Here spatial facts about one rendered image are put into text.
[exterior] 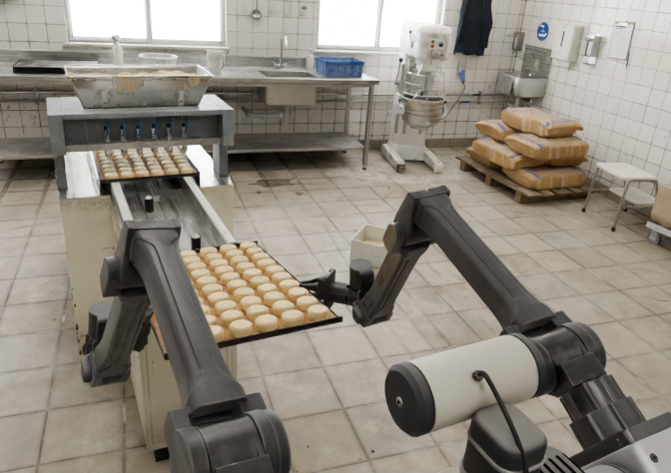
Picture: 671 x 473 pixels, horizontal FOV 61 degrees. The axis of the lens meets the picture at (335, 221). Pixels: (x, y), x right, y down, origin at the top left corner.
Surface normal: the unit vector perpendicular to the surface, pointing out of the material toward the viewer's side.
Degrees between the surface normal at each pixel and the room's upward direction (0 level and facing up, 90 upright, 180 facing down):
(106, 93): 115
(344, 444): 0
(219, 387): 16
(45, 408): 0
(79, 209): 90
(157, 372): 90
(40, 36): 90
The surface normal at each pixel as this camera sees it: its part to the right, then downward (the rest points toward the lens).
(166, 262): 0.29, -0.81
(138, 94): 0.36, 0.73
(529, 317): 0.05, -0.77
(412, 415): -0.90, 0.12
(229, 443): 0.38, -0.66
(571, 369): 0.15, -0.58
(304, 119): 0.32, 0.39
